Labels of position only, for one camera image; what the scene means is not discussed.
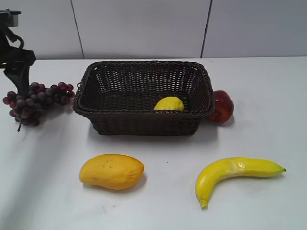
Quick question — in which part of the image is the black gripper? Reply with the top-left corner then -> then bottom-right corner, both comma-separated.
0,9 -> 36,96

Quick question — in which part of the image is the yellow lemon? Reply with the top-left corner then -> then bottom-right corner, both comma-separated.
154,96 -> 184,111

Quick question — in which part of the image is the dark brown wicker basket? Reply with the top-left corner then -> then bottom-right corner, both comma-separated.
73,60 -> 214,136

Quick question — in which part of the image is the purple grape bunch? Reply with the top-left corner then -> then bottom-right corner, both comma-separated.
2,81 -> 75,132

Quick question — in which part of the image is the yellow mango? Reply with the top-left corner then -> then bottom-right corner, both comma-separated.
79,154 -> 144,190

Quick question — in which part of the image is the red apple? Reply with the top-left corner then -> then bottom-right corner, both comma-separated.
208,90 -> 234,124

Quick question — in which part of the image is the yellow banana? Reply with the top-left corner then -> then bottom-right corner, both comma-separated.
195,157 -> 286,209

